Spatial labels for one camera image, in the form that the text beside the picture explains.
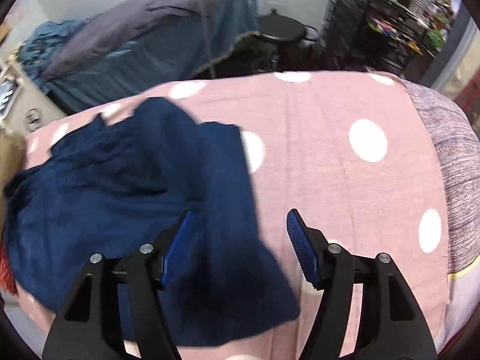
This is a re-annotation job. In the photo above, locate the grey striped mattress edge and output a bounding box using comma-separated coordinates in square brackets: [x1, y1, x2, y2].
[404, 81, 480, 352]

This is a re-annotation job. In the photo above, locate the navy blue jacket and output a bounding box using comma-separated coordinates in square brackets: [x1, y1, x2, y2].
[4, 97, 299, 346]

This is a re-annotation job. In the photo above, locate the grey blue covered sofa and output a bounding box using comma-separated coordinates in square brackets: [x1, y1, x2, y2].
[18, 0, 259, 113]

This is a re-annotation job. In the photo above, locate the black wire storage rack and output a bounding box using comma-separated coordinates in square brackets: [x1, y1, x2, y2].
[320, 0, 456, 82]

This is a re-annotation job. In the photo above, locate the black round stool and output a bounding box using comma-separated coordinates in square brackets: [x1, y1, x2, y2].
[253, 12, 307, 73]

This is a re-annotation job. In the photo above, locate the pink polka dot bedsheet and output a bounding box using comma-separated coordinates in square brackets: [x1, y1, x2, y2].
[22, 70, 451, 360]

